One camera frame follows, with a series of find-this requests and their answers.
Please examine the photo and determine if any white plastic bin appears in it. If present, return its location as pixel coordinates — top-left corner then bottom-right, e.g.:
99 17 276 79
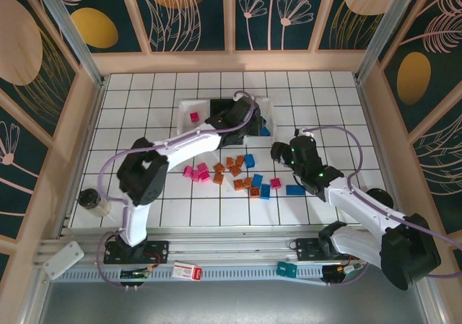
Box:
248 95 277 146
178 99 214 141

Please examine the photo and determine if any black plastic bin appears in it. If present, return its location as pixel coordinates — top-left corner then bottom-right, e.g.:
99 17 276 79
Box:
209 99 237 118

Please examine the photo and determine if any teal card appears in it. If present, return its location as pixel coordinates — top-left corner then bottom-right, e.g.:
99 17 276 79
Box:
276 260 298 278

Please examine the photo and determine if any red and white box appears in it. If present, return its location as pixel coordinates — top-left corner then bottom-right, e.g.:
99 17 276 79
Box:
173 260 203 282

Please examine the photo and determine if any grey metal sheet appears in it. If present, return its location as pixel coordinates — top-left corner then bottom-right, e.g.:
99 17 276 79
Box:
35 279 434 324

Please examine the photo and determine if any white rectangular plate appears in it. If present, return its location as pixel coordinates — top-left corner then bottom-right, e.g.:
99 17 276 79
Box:
42 240 85 280

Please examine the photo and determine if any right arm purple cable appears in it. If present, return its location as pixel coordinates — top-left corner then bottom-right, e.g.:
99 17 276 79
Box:
297 124 462 288

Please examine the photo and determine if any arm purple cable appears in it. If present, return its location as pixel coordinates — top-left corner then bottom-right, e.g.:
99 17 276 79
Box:
96 89 261 289
297 124 462 288

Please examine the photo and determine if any aluminium side rail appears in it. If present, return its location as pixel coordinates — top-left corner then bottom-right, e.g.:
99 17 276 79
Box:
56 76 108 239
355 76 411 231

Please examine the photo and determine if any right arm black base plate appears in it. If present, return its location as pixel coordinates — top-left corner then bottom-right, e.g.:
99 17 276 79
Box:
295 237 328 263

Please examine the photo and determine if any wall panel with flowers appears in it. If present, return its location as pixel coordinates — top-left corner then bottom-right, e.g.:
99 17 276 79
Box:
230 0 322 53

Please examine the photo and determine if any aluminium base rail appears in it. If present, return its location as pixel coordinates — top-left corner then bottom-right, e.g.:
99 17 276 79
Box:
35 226 383 271

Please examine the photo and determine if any wall panel with white leaves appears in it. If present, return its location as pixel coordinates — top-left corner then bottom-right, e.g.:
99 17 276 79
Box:
124 0 232 54

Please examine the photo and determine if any grey slotted cable duct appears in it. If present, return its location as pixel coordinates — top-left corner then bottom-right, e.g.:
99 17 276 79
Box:
50 265 328 289

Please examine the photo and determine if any wall panel with peach circle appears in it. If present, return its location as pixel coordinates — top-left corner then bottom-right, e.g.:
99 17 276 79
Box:
315 0 398 53

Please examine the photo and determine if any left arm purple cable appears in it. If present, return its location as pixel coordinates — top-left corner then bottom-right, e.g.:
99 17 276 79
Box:
96 89 261 289

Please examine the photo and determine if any wall panel with pink leaves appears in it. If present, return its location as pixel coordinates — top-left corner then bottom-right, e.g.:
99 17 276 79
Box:
407 114 462 238

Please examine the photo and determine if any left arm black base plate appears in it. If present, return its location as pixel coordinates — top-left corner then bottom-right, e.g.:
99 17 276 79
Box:
103 240 170 266

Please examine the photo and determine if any aluminium corner post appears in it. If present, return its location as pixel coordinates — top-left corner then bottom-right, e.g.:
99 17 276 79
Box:
355 0 422 83
30 0 108 87

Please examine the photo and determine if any wall panel with yellow oval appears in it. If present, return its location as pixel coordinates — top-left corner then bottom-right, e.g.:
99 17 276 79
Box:
46 0 151 54

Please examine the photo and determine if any wall panel with gold oval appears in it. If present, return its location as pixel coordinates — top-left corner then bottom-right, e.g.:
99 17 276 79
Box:
378 0 462 137

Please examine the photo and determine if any wall panel with yellow lines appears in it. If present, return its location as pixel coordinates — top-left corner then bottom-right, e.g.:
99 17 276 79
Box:
0 0 80 148

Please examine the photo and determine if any wall panel with pink flower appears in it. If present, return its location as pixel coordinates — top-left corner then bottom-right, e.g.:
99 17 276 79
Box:
0 100 55 245

